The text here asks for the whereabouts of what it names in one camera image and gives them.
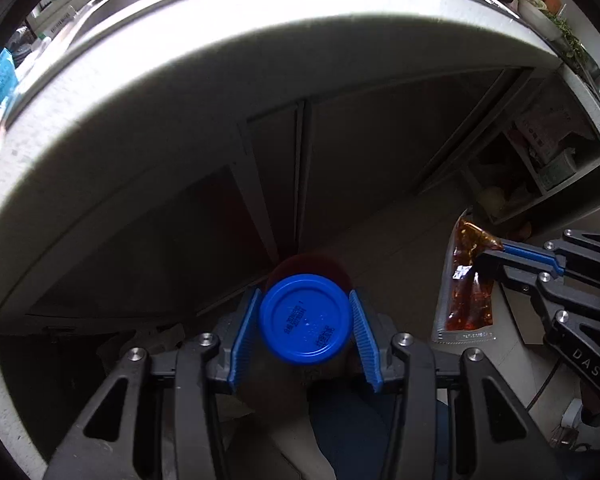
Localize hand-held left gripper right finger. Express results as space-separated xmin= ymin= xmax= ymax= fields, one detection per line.
xmin=349 ymin=287 xmax=566 ymax=480

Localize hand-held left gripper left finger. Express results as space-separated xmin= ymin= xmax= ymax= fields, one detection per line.
xmin=42 ymin=287 xmax=266 ymax=480

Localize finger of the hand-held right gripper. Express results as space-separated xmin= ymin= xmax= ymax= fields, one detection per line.
xmin=500 ymin=229 xmax=600 ymax=286
xmin=472 ymin=252 xmax=600 ymax=321

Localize orange sauce packet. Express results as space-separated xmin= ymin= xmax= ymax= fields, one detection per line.
xmin=431 ymin=217 xmax=505 ymax=345

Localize plastic bottle with blue lid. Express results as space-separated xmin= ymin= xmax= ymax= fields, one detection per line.
xmin=250 ymin=274 xmax=361 ymax=401

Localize red trash bin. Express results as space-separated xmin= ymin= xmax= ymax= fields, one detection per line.
xmin=267 ymin=254 xmax=353 ymax=301

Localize person's leg in jeans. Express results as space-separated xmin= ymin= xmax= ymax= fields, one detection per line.
xmin=307 ymin=385 xmax=451 ymax=480

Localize open shelf unit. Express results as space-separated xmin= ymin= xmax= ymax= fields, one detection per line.
xmin=460 ymin=67 xmax=600 ymax=226

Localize pink printed box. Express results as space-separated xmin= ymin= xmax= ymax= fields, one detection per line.
xmin=517 ymin=95 xmax=588 ymax=161

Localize narrow grey cabinet panel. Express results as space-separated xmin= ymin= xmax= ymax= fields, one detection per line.
xmin=237 ymin=101 xmax=306 ymax=266

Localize green herbs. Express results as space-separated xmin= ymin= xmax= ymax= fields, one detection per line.
xmin=550 ymin=15 xmax=588 ymax=68

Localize white dish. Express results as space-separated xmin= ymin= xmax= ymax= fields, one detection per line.
xmin=517 ymin=0 xmax=563 ymax=41

